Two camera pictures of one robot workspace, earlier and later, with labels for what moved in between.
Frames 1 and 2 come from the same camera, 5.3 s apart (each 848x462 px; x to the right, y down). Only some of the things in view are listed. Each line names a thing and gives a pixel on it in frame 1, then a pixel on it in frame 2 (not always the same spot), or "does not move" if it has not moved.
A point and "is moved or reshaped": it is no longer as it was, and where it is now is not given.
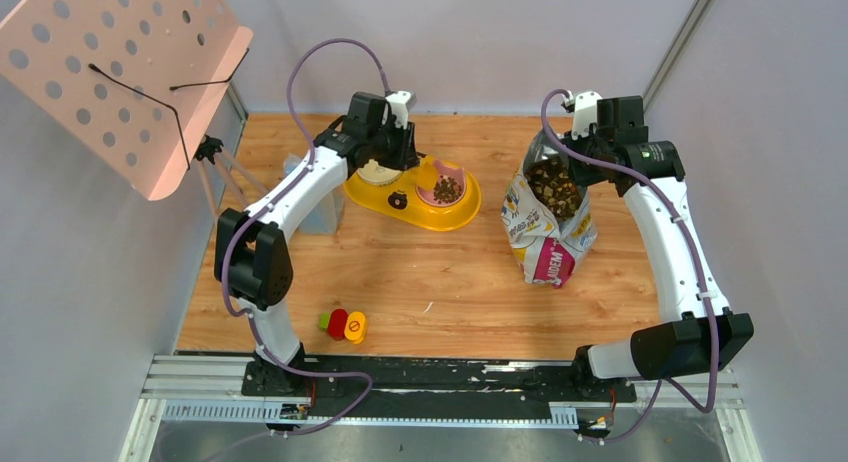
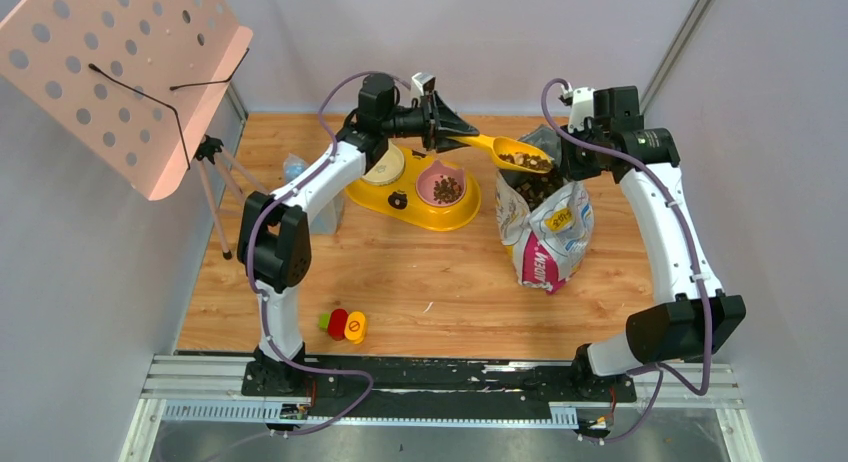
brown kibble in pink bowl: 446,190 does not move
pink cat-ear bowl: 449,188 does not move
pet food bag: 547,212 is moved or reshaped
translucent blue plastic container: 326,218 does not move
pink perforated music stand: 137,71 does not move
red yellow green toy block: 340,325 does not move
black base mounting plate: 378,388 does not move
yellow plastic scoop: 424,176 -> 506,145
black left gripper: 400,151 -> 429,121
